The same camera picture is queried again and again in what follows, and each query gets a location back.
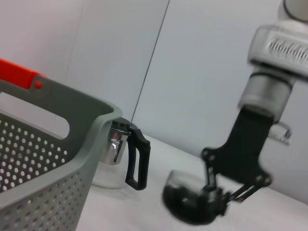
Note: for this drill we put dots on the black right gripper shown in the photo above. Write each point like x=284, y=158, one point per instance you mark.
x=240, y=154

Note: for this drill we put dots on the glass teacup with black base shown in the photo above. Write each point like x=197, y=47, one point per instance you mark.
x=183, y=204

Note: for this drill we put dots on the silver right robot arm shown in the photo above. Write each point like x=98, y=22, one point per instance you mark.
x=264, y=96

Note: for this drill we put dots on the grey-green perforated storage bin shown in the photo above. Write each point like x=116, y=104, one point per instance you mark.
x=60, y=168

